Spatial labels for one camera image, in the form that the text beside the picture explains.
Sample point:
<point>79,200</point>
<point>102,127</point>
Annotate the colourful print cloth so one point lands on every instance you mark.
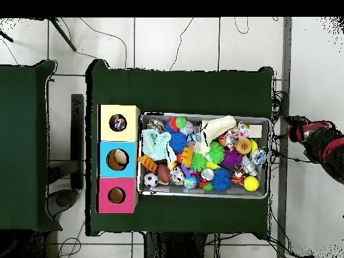
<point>231,137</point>

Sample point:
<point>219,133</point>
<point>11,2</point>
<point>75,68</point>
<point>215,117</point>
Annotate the purple spiky rubber ball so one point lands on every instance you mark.
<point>231,158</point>

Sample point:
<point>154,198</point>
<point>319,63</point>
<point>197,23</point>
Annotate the cream yellow cloth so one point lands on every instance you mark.
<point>215,127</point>

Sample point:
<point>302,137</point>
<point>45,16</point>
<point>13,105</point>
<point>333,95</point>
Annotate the wide orange studded block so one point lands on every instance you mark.
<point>186,156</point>

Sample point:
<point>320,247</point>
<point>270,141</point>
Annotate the brown toy football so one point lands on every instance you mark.
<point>164,174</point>

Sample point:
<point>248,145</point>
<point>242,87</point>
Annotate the long orange toy block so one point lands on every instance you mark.
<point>148,163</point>

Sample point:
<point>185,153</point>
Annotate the small colourful patterned cloth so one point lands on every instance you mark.
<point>117,123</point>

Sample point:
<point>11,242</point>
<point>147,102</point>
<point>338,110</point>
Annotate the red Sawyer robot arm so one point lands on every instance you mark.
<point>322,139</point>

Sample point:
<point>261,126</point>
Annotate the silver mesh bin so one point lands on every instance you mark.
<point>166,189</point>

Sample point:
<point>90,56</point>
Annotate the wooden box with three holes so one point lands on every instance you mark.
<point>118,166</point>

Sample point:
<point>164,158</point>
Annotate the yellow ball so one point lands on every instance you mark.
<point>251,183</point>

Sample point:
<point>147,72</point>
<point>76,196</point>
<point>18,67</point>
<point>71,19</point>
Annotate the blue spiky rubber ball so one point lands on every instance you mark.
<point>221,179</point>

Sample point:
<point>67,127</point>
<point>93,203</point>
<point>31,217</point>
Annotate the dark green tablecloth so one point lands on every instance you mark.
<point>24,134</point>
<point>188,91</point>

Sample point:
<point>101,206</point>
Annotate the blue globe ball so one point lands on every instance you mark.
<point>190,182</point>

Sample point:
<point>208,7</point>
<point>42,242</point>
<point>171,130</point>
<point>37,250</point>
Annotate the mint green cloth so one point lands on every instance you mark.
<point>156,145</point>

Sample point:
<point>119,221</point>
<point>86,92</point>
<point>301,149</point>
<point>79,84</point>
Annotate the black and white soccer ball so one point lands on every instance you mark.
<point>151,180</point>

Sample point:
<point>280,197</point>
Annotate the grey round stand base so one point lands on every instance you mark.
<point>63,200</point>

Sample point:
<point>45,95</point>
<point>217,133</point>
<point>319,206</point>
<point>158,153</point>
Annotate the black tripod leg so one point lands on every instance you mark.
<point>63,34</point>
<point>6,37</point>

